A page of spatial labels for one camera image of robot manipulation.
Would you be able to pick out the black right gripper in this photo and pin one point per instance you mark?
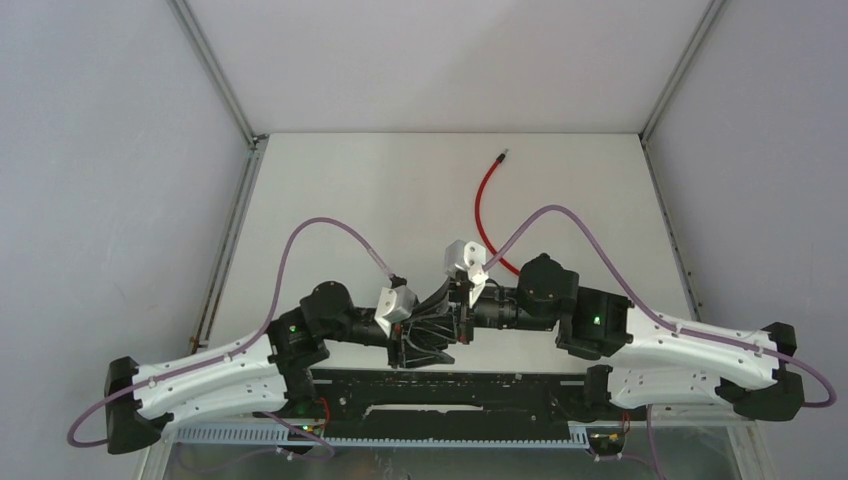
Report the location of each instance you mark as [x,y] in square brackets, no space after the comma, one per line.
[460,303]

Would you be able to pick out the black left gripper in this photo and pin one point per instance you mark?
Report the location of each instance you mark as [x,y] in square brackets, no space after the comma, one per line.
[409,348]

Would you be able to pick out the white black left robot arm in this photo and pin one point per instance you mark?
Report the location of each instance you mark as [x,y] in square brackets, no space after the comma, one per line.
[270,368]

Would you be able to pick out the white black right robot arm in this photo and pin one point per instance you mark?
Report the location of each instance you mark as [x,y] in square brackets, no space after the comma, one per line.
[640,357]

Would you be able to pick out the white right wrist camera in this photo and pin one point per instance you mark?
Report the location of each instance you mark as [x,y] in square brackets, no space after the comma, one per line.
[467,257]

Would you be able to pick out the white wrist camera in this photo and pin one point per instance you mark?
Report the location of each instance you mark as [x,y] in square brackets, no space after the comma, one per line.
[395,305]
[467,257]

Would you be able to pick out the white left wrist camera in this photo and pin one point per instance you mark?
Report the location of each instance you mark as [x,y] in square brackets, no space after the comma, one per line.
[395,305]

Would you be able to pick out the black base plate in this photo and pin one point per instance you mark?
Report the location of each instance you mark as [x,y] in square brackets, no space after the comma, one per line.
[451,407]

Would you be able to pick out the aluminium frame rail right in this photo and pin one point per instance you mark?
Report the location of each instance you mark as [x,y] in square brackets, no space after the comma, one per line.
[705,150]

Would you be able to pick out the aluminium frame rail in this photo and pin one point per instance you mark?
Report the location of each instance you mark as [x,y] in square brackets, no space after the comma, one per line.
[705,150]
[193,172]

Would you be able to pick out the aluminium frame rail left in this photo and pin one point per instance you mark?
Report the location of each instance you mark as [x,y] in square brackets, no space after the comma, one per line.
[193,172]

